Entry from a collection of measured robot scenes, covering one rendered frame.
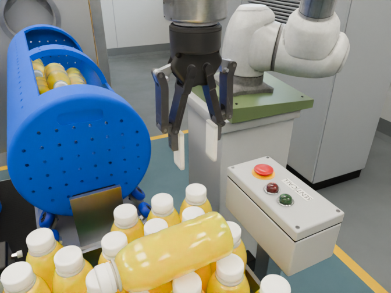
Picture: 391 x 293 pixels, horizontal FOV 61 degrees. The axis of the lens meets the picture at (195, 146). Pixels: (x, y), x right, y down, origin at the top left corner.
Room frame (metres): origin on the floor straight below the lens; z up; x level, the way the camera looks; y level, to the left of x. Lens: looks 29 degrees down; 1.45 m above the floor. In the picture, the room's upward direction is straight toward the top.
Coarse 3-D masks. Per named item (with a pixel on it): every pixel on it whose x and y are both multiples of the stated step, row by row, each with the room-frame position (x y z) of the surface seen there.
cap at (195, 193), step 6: (192, 186) 0.51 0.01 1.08; (198, 186) 0.51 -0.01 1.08; (204, 186) 0.51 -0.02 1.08; (186, 192) 0.49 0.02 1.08; (192, 192) 0.49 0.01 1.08; (198, 192) 0.49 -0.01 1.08; (204, 192) 0.49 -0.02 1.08; (192, 198) 0.48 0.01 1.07; (198, 198) 0.48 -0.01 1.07; (204, 198) 0.49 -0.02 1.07
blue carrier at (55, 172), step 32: (32, 32) 1.33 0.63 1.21; (64, 32) 1.34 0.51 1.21; (32, 64) 0.86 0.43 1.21; (64, 64) 1.38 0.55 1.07; (32, 96) 0.62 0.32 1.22; (64, 96) 0.57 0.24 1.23; (96, 96) 0.60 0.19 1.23; (32, 128) 0.54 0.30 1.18; (64, 128) 0.56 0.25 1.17; (96, 128) 0.59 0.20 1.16; (128, 128) 0.62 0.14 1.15; (32, 160) 0.53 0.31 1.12; (64, 160) 0.56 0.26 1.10; (96, 160) 0.58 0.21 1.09; (128, 160) 0.61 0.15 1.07; (32, 192) 0.53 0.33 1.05; (64, 192) 0.55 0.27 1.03; (128, 192) 0.61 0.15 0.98
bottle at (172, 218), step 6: (150, 210) 0.47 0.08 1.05; (174, 210) 0.47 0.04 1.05; (150, 216) 0.46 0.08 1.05; (156, 216) 0.45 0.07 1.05; (162, 216) 0.45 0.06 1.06; (168, 216) 0.45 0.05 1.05; (174, 216) 0.46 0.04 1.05; (168, 222) 0.44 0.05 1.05; (174, 222) 0.45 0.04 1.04; (180, 222) 0.47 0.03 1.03
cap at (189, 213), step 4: (188, 208) 0.44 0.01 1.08; (192, 208) 0.44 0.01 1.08; (196, 208) 0.44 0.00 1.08; (200, 208) 0.44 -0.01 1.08; (184, 212) 0.43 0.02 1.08; (188, 212) 0.43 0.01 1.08; (192, 212) 0.43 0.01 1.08; (196, 212) 0.43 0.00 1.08; (200, 212) 0.43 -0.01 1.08; (204, 212) 0.43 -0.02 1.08; (184, 216) 0.42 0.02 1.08; (188, 216) 0.42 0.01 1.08; (192, 216) 0.42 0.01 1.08; (196, 216) 0.42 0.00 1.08; (184, 220) 0.42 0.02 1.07
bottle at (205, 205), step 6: (186, 198) 0.49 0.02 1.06; (186, 204) 0.49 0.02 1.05; (192, 204) 0.48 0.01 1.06; (198, 204) 0.48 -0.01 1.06; (204, 204) 0.49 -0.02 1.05; (210, 204) 0.50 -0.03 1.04; (180, 210) 0.49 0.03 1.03; (204, 210) 0.48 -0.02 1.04; (210, 210) 0.49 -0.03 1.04; (180, 216) 0.48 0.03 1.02
